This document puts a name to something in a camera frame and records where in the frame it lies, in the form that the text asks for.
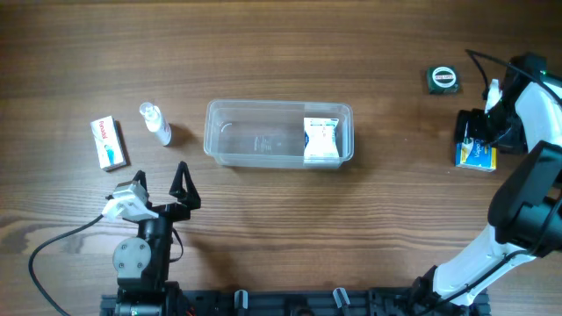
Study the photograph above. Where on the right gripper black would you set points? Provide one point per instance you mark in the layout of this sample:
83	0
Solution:
466	127

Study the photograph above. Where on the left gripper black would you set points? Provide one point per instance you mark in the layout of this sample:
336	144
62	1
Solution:
166	211

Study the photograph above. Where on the blue VapoDrops box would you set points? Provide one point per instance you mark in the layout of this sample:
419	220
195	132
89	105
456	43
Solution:
474	154

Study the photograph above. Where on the green round-label box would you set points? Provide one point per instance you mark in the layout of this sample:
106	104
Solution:
442	80

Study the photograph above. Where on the white pouch packet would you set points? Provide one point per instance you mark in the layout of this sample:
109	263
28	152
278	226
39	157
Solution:
320	148

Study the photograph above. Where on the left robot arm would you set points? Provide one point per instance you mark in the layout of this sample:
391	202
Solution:
142	262

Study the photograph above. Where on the clear plastic container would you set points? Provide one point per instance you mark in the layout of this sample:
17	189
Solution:
270	134

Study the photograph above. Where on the white Panadol box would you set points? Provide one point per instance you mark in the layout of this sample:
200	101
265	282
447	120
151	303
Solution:
110	153

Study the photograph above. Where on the white spray bottle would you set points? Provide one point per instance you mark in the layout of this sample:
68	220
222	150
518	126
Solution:
156	122

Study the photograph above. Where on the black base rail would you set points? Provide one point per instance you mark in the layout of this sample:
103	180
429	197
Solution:
374	302

